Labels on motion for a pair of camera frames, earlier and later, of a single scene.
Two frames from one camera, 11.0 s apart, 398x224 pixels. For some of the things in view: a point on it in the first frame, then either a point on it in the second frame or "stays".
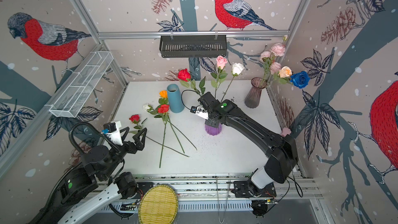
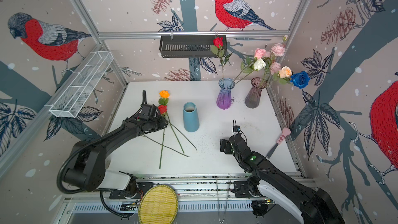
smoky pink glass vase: (253, 96) stays
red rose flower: (162, 109) stays
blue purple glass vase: (213, 130) to (224, 98)
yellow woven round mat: (159, 206) stays
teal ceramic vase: (175, 101) to (191, 122)
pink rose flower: (221, 61) to (259, 53)
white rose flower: (237, 68) to (256, 65)
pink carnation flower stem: (275, 67) stays
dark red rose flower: (185, 74) to (218, 41)
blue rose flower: (300, 79) stays
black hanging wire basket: (171, 47) stays
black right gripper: (212, 123) to (228, 144)
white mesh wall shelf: (71, 98) stays
